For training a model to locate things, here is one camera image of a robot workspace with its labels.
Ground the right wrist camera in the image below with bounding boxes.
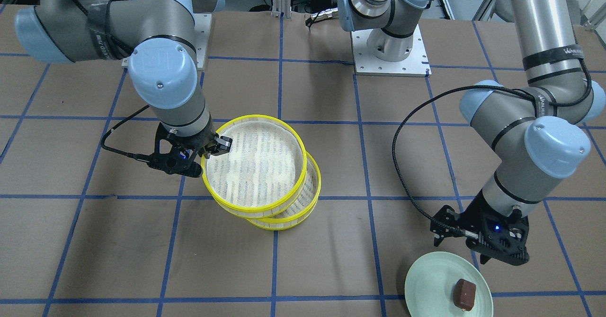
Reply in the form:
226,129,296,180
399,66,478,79
146,124,204,178

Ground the green plate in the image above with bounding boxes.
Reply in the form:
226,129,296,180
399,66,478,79
404,252,494,317

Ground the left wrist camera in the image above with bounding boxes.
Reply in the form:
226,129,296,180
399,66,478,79
430,205,479,247

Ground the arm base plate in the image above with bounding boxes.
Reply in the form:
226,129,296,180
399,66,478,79
350,25,432,77

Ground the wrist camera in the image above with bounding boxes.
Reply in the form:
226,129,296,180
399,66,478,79
146,124,204,178
430,205,479,247

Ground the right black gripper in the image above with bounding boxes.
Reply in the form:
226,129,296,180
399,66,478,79
159,118,233,159

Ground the yellow steamer layer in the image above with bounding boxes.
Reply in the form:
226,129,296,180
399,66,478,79
248,153,321,231
203,114,311,219

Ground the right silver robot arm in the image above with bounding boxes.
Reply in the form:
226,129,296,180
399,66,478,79
14,0,232,157

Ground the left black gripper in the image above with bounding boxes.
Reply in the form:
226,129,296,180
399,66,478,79
462,191,530,266

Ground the brown bun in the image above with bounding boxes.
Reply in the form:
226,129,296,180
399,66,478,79
452,278,476,311

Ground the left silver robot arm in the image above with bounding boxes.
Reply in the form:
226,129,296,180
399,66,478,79
392,0,605,266

